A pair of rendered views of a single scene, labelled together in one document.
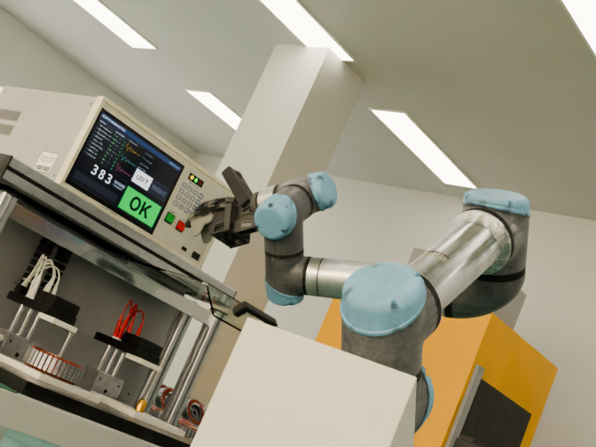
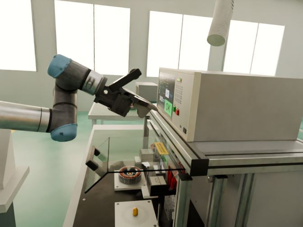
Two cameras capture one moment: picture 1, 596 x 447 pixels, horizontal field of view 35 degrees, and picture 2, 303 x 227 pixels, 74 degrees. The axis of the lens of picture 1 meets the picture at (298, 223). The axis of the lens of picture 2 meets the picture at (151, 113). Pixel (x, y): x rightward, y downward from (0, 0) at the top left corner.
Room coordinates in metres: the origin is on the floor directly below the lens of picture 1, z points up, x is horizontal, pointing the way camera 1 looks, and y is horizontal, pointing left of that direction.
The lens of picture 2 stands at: (2.39, -0.35, 1.33)
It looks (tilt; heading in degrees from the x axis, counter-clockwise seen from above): 14 degrees down; 125
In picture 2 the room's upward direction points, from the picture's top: 4 degrees clockwise
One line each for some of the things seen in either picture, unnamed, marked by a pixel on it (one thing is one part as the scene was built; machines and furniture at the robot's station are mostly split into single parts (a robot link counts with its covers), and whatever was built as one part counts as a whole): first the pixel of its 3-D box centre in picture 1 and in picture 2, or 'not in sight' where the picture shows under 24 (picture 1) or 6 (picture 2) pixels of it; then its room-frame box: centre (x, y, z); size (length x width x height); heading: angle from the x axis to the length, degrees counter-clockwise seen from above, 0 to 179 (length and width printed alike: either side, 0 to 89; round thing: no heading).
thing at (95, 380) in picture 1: (100, 384); (172, 207); (2.09, 0.25, 0.80); 0.07 x 0.05 x 0.06; 137
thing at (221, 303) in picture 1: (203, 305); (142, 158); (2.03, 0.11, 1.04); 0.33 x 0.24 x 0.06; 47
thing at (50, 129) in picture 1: (101, 177); (216, 97); (2.13, 0.45, 1.22); 0.44 x 0.39 x 0.20; 137
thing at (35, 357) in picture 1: (53, 365); (130, 174); (1.81, 0.31, 0.80); 0.11 x 0.11 x 0.04
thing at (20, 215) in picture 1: (120, 270); (158, 140); (1.97, 0.30, 1.03); 0.62 x 0.01 x 0.03; 137
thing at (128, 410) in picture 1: (137, 413); (135, 215); (1.99, 0.14, 0.78); 0.15 x 0.15 x 0.01; 47
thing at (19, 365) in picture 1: (48, 377); (130, 179); (1.81, 0.31, 0.78); 0.15 x 0.15 x 0.01; 47
